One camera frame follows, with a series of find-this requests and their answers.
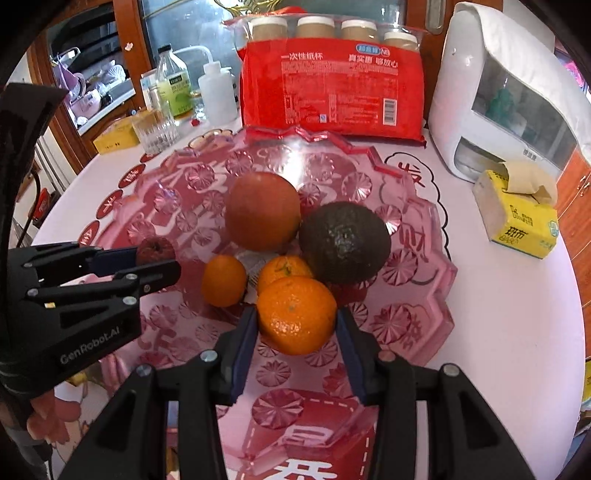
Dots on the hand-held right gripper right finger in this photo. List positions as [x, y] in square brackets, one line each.
[351, 362]

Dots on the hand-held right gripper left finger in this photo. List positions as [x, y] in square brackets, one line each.
[242, 357]

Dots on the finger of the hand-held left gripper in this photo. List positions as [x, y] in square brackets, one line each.
[152, 274]
[115, 258]

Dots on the small red lychee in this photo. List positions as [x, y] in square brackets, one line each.
[154, 251]

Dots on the orange tangerine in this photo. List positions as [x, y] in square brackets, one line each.
[285, 272]
[295, 316]
[225, 280]

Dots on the pink glass fruit bowl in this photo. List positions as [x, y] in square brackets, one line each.
[194, 184]

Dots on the dark avocado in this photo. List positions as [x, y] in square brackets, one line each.
[344, 242]

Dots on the red apple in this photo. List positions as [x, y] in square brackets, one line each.
[262, 212]

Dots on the person's left hand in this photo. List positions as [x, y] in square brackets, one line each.
[41, 417]

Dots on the pink patterned clothing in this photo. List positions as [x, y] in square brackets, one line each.
[92, 415]

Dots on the flat yellow box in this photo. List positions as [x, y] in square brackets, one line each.
[113, 138]

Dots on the clear drinking glass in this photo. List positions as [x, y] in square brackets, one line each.
[154, 134]

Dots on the kitchen counter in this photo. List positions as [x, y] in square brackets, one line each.
[101, 101]

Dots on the printed cartoon tablecloth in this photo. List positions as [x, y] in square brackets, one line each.
[508, 323]

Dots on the clear bottle green label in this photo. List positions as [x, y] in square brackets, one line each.
[175, 92]

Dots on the white squeeze bottle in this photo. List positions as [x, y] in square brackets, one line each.
[217, 97]

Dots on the yellow tissue box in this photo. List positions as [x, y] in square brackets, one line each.
[521, 226]

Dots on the red paper cup package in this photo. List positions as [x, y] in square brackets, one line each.
[332, 83]

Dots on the white countertop appliance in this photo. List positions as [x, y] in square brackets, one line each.
[450, 115]

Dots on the wooden wall cabinet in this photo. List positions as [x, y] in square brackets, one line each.
[575, 184]

